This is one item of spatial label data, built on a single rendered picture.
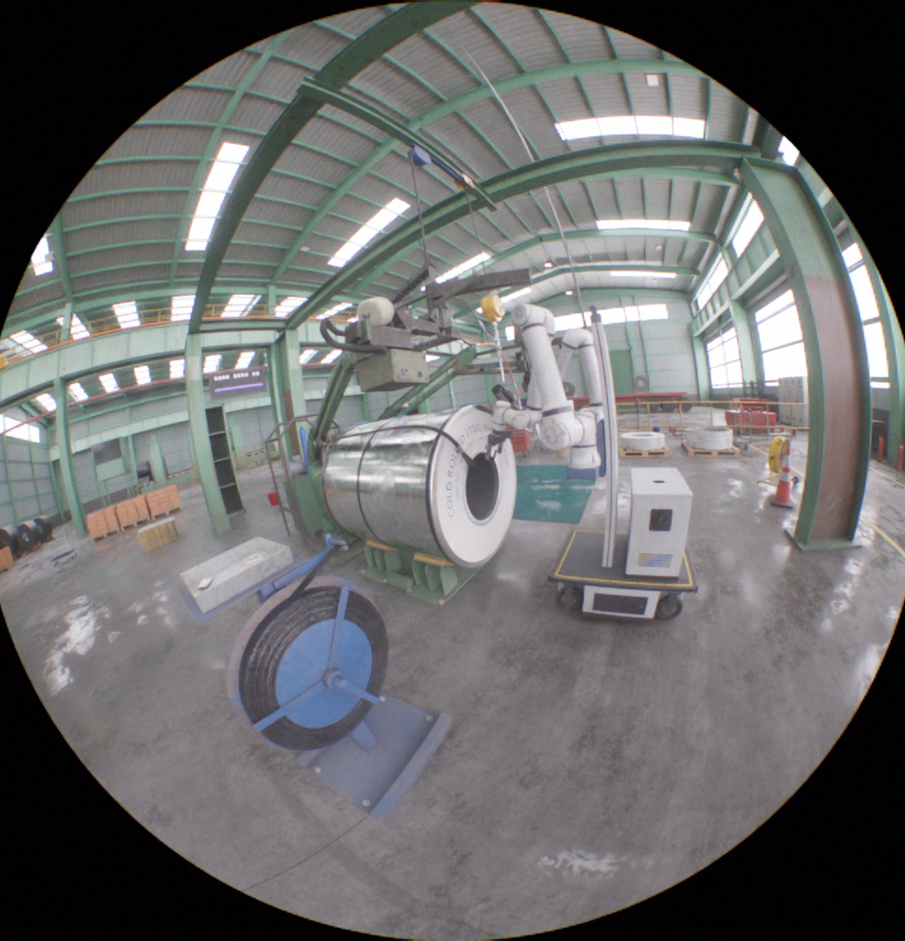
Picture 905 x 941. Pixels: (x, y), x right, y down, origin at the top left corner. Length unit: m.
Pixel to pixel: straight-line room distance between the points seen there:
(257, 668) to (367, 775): 0.82
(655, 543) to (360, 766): 1.81
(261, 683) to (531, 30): 12.56
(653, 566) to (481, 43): 12.47
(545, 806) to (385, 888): 0.68
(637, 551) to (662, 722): 0.93
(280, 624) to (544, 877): 1.24
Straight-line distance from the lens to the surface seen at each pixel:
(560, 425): 1.29
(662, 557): 1.74
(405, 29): 2.45
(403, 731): 1.53
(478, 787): 1.38
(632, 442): 6.66
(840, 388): 3.51
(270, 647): 0.82
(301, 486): 3.84
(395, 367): 0.99
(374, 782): 1.46
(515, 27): 11.84
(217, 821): 1.80
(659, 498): 1.58
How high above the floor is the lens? 1.34
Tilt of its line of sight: 12 degrees down
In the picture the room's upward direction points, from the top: 8 degrees counter-clockwise
